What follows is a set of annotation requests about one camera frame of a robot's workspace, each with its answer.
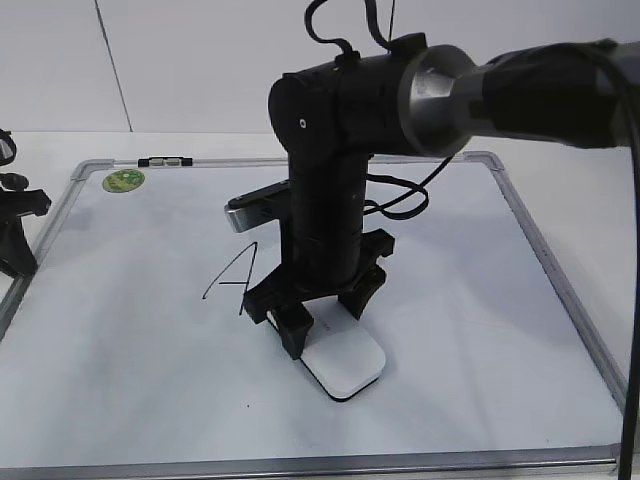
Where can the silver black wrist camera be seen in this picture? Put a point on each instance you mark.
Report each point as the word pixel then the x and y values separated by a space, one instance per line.
pixel 253 209

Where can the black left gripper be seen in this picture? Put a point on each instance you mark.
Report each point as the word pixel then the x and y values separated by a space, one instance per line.
pixel 17 200

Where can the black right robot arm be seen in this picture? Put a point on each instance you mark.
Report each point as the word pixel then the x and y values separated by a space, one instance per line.
pixel 417 100

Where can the green round magnet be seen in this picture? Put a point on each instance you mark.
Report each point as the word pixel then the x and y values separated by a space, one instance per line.
pixel 123 181

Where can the white whiteboard eraser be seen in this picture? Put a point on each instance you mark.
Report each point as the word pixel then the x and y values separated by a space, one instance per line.
pixel 339 356

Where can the black and clear frame clip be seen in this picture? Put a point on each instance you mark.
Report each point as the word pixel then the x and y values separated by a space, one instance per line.
pixel 164 162

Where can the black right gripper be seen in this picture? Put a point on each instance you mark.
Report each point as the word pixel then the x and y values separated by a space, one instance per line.
pixel 347 270

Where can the white board with aluminium frame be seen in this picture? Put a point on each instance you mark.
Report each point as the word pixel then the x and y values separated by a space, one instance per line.
pixel 129 356

